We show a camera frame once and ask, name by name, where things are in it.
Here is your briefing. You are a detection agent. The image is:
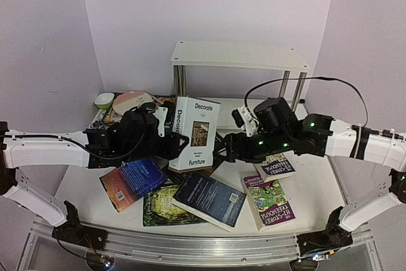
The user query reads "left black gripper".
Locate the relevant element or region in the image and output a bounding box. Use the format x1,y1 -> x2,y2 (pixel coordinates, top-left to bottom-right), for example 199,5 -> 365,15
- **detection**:
125,132 -> 191,165

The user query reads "Decorate Furniture large book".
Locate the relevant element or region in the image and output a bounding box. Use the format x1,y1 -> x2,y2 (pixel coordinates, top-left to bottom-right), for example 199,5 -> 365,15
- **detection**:
169,96 -> 221,172

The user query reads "52-Storey Treehouse book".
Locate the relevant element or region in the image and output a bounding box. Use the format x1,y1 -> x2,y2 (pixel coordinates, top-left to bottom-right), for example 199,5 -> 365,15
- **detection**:
254,154 -> 296,182

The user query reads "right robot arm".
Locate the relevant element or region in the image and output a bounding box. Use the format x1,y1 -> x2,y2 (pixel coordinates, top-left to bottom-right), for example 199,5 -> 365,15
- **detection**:
213,97 -> 405,261

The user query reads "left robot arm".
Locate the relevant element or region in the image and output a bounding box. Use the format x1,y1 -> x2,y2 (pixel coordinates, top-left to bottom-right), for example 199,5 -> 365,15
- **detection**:
1,107 -> 189,244

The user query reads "dark Days book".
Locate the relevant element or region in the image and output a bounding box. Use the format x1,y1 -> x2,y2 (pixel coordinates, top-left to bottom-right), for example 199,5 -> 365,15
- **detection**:
162,163 -> 220,185

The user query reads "dark blue barcode book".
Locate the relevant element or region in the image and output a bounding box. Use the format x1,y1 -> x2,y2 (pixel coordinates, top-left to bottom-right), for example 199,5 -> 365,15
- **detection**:
171,173 -> 246,232

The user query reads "blue orange paperback book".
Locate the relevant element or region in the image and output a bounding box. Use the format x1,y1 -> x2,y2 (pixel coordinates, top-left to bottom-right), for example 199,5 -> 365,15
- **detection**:
99,158 -> 167,213

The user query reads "pink white plate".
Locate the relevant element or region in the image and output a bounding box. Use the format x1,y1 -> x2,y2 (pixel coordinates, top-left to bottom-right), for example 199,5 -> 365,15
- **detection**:
112,91 -> 154,115

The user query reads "117-Storey Treehouse book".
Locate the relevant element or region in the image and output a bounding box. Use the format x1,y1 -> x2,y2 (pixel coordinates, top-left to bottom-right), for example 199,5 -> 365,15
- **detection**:
241,175 -> 296,232

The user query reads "green Alice book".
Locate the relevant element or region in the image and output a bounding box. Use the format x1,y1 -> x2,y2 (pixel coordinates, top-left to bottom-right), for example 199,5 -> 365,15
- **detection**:
143,184 -> 206,227

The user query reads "patterned placemat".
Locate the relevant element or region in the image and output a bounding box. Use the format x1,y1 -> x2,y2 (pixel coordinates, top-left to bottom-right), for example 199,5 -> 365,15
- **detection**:
89,95 -> 176,129

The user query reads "green bowl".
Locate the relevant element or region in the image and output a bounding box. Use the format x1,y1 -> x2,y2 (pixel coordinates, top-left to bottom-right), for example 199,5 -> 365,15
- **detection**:
94,93 -> 115,110

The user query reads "white two-tier shelf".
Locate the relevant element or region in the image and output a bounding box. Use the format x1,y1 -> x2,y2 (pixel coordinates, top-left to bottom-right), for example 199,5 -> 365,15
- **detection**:
171,41 -> 311,110

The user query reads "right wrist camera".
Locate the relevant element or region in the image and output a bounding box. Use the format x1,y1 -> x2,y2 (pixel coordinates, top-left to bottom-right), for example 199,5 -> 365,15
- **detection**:
232,106 -> 259,137

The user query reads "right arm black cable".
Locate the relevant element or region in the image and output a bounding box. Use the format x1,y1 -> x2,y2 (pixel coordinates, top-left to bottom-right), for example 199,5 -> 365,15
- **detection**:
244,76 -> 369,129

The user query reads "aluminium front rail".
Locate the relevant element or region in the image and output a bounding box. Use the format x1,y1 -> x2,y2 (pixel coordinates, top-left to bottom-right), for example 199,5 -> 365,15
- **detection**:
17,218 -> 380,270

